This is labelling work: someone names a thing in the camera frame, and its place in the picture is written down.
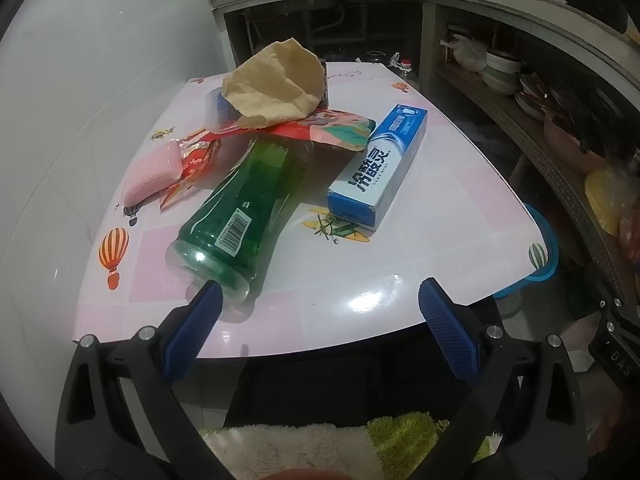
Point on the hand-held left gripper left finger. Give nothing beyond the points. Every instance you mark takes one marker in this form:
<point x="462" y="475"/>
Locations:
<point x="192" y="330"/>

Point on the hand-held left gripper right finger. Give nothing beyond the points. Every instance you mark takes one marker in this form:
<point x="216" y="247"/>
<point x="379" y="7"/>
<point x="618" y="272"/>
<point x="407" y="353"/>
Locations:
<point x="445" y="330"/>

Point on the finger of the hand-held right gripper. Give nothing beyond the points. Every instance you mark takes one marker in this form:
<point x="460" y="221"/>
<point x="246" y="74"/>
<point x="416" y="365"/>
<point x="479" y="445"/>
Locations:
<point x="615" y="350"/>

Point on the blue plastic basket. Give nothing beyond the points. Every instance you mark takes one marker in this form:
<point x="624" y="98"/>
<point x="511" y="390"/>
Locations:
<point x="547" y="240"/>

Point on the green plastic bottle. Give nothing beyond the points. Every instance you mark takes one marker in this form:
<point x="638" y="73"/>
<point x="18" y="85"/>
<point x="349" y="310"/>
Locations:
<point x="240" y="210"/>

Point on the pink sponge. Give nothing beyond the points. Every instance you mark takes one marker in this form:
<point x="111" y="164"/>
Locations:
<point x="147" y="177"/>

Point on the red snack wrapper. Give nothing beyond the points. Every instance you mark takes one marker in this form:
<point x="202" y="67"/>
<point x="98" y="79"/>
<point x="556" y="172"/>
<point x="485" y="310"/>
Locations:
<point x="195" y="160"/>

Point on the blue white toothpaste box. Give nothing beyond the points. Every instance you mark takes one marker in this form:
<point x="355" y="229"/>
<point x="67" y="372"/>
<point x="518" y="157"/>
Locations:
<point x="375" y="170"/>

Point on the colourful illustrated pouch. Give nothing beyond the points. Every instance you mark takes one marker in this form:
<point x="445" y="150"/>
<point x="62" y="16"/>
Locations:
<point x="340" y="132"/>

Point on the clear blue plastic packet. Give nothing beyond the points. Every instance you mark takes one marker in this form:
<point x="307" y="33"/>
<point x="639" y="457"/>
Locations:
<point x="222" y="107"/>

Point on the brown paper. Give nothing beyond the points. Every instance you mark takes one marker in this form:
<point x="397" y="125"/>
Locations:
<point x="270" y="85"/>

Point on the metal can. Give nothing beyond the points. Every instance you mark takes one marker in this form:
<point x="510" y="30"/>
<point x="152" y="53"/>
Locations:
<point x="325" y="85"/>

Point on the yellow plastic bag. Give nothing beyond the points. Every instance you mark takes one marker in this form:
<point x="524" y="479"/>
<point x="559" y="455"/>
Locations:
<point x="602" y="200"/>

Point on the fluffy white green garment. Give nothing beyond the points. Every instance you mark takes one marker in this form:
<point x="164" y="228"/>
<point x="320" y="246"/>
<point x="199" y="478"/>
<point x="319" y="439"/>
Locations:
<point x="300" y="445"/>

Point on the pink basin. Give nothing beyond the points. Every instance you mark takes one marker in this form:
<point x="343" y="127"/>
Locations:
<point x="570" y="150"/>

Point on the stack of plates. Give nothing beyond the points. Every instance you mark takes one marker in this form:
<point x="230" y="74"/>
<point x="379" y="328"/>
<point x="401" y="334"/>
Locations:
<point x="532" y="97"/>

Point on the stack of white bowls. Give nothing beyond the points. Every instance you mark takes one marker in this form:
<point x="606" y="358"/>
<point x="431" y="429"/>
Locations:
<point x="502" y="72"/>

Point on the white plastic bag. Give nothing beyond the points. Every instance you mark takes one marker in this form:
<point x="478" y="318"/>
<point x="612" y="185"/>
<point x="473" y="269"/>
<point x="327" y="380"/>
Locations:
<point x="467" y="52"/>

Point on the dark jar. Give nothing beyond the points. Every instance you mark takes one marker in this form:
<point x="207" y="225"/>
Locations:
<point x="375" y="56"/>

